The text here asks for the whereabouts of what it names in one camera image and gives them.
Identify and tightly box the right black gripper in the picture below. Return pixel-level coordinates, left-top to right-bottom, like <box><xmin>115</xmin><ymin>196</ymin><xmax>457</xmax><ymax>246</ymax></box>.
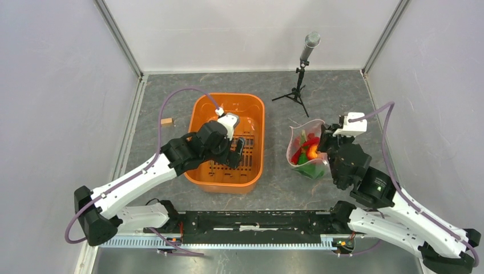
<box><xmin>316</xmin><ymin>123</ymin><xmax>354</xmax><ymax>186</ymax></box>

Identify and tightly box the red toy chili pepper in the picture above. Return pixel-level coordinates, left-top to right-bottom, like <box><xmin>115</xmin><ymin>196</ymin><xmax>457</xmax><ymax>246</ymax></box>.
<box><xmin>301</xmin><ymin>133</ymin><xmax>320</xmax><ymax>149</ymax></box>

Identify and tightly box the red toy tomato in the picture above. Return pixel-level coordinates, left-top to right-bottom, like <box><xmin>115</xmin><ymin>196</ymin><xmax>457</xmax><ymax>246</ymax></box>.
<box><xmin>305</xmin><ymin>144</ymin><xmax>319</xmax><ymax>161</ymax></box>

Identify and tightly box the green toy bok choy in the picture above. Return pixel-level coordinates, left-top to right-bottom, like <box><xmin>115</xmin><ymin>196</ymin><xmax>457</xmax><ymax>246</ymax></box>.
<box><xmin>294</xmin><ymin>130</ymin><xmax>325</xmax><ymax>179</ymax></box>

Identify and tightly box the clear polka dot zip bag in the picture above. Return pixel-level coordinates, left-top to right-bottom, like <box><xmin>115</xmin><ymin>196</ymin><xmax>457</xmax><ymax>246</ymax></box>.
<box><xmin>286</xmin><ymin>119</ymin><xmax>330</xmax><ymax>180</ymax></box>

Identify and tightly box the orange plastic basket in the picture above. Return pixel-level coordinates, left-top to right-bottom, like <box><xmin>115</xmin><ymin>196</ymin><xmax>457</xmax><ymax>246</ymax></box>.
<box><xmin>184</xmin><ymin>92</ymin><xmax>265</xmax><ymax>195</ymax></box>

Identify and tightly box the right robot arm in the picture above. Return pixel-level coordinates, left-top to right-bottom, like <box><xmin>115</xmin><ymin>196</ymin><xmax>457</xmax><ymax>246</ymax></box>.
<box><xmin>318</xmin><ymin>124</ymin><xmax>481</xmax><ymax>273</ymax></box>

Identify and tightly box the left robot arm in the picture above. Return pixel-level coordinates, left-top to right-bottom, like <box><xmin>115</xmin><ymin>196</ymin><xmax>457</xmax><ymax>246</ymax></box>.
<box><xmin>74</xmin><ymin>114</ymin><xmax>245</xmax><ymax>246</ymax></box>

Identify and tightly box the black tripod stand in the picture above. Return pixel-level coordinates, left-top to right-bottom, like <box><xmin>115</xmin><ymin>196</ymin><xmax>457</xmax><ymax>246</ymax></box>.
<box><xmin>272</xmin><ymin>61</ymin><xmax>309</xmax><ymax>118</ymax></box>

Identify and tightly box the tan wooden cube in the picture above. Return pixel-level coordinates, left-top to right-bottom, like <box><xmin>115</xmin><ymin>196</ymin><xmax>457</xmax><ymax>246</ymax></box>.
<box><xmin>160</xmin><ymin>118</ymin><xmax>174</xmax><ymax>127</ymax></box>

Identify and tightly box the silver microphone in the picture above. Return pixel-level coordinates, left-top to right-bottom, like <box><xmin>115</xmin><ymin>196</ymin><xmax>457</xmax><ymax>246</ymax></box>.
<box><xmin>300</xmin><ymin>31</ymin><xmax>321</xmax><ymax>66</ymax></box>

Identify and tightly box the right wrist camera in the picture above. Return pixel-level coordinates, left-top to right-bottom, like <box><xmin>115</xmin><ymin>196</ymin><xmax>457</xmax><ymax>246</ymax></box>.
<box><xmin>332</xmin><ymin>112</ymin><xmax>368</xmax><ymax>137</ymax></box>

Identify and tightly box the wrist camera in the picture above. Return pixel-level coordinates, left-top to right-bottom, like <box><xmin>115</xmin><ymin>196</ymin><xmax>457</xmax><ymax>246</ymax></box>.
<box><xmin>217</xmin><ymin>112</ymin><xmax>240</xmax><ymax>140</ymax></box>
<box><xmin>332</xmin><ymin>112</ymin><xmax>368</xmax><ymax>137</ymax></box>

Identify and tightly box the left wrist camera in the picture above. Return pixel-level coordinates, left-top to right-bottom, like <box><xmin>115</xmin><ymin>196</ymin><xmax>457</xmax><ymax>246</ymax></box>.
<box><xmin>217</xmin><ymin>112</ymin><xmax>240</xmax><ymax>140</ymax></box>

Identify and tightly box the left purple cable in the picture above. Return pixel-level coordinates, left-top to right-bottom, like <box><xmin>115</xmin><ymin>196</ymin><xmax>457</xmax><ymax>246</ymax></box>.
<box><xmin>64</xmin><ymin>86</ymin><xmax>224</xmax><ymax>245</ymax></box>

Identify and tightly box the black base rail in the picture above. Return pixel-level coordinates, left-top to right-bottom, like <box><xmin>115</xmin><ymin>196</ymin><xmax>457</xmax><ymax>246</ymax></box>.
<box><xmin>157</xmin><ymin>210</ymin><xmax>352</xmax><ymax>244</ymax></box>

